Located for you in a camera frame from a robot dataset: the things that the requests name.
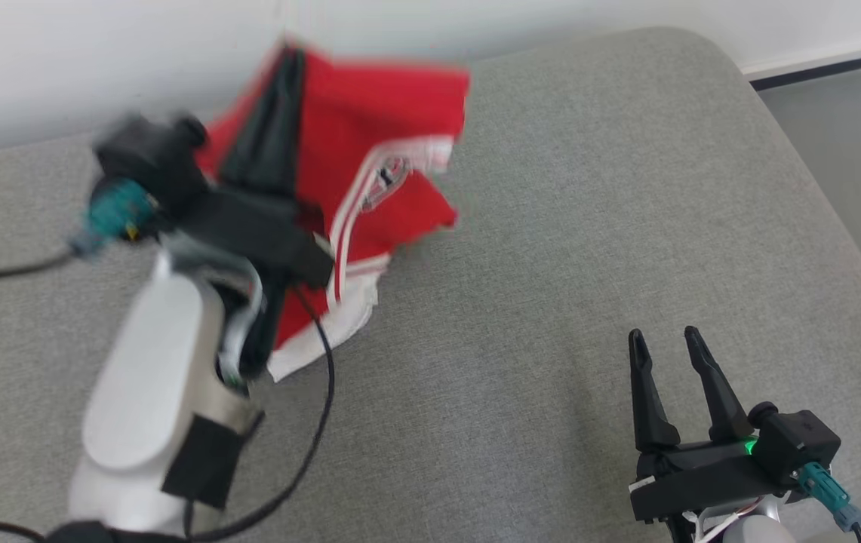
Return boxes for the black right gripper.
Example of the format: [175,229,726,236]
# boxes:
[628,326,793,525]

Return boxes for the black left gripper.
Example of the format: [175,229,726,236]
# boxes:
[174,51,337,291]

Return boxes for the red white sports jersey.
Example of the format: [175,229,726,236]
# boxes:
[192,38,472,382]

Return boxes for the dark skirting board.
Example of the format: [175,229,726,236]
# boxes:
[747,47,861,93]

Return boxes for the black right cable teal plug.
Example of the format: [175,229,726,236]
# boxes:
[796,464,861,543]

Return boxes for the thin black left gripper cable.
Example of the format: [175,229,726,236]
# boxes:
[185,285,338,542]

